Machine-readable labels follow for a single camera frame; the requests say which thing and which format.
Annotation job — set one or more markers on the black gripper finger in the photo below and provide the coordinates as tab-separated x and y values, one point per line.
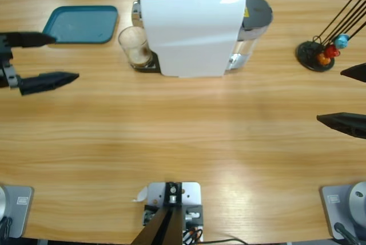
357	73
347	123

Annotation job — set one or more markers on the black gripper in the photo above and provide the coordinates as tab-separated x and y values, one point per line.
8	74

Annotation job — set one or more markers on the clear drinking glass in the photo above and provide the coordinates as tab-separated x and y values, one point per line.
137	56

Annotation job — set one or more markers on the red coffee capsule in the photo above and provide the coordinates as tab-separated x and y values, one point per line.
331	51

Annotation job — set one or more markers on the blue coffee capsule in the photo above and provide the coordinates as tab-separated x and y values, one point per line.
341	41

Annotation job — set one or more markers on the orange coffee capsule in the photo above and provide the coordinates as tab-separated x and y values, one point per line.
323	59

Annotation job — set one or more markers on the white capsule coffee machine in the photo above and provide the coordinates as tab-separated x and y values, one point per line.
188	33

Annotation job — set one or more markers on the black capsule holder with rods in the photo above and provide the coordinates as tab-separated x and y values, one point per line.
308	53

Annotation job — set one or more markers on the teal plastic tray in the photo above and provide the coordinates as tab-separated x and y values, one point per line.
83	21

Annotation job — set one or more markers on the clear water tank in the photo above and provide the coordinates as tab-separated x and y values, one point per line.
257	10

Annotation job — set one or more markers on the yellow warning sticker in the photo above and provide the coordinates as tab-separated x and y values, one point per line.
246	13

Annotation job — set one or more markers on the white paper tag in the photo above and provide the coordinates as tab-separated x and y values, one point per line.
141	195

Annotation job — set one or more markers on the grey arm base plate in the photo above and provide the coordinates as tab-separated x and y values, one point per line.
20	207
334	207

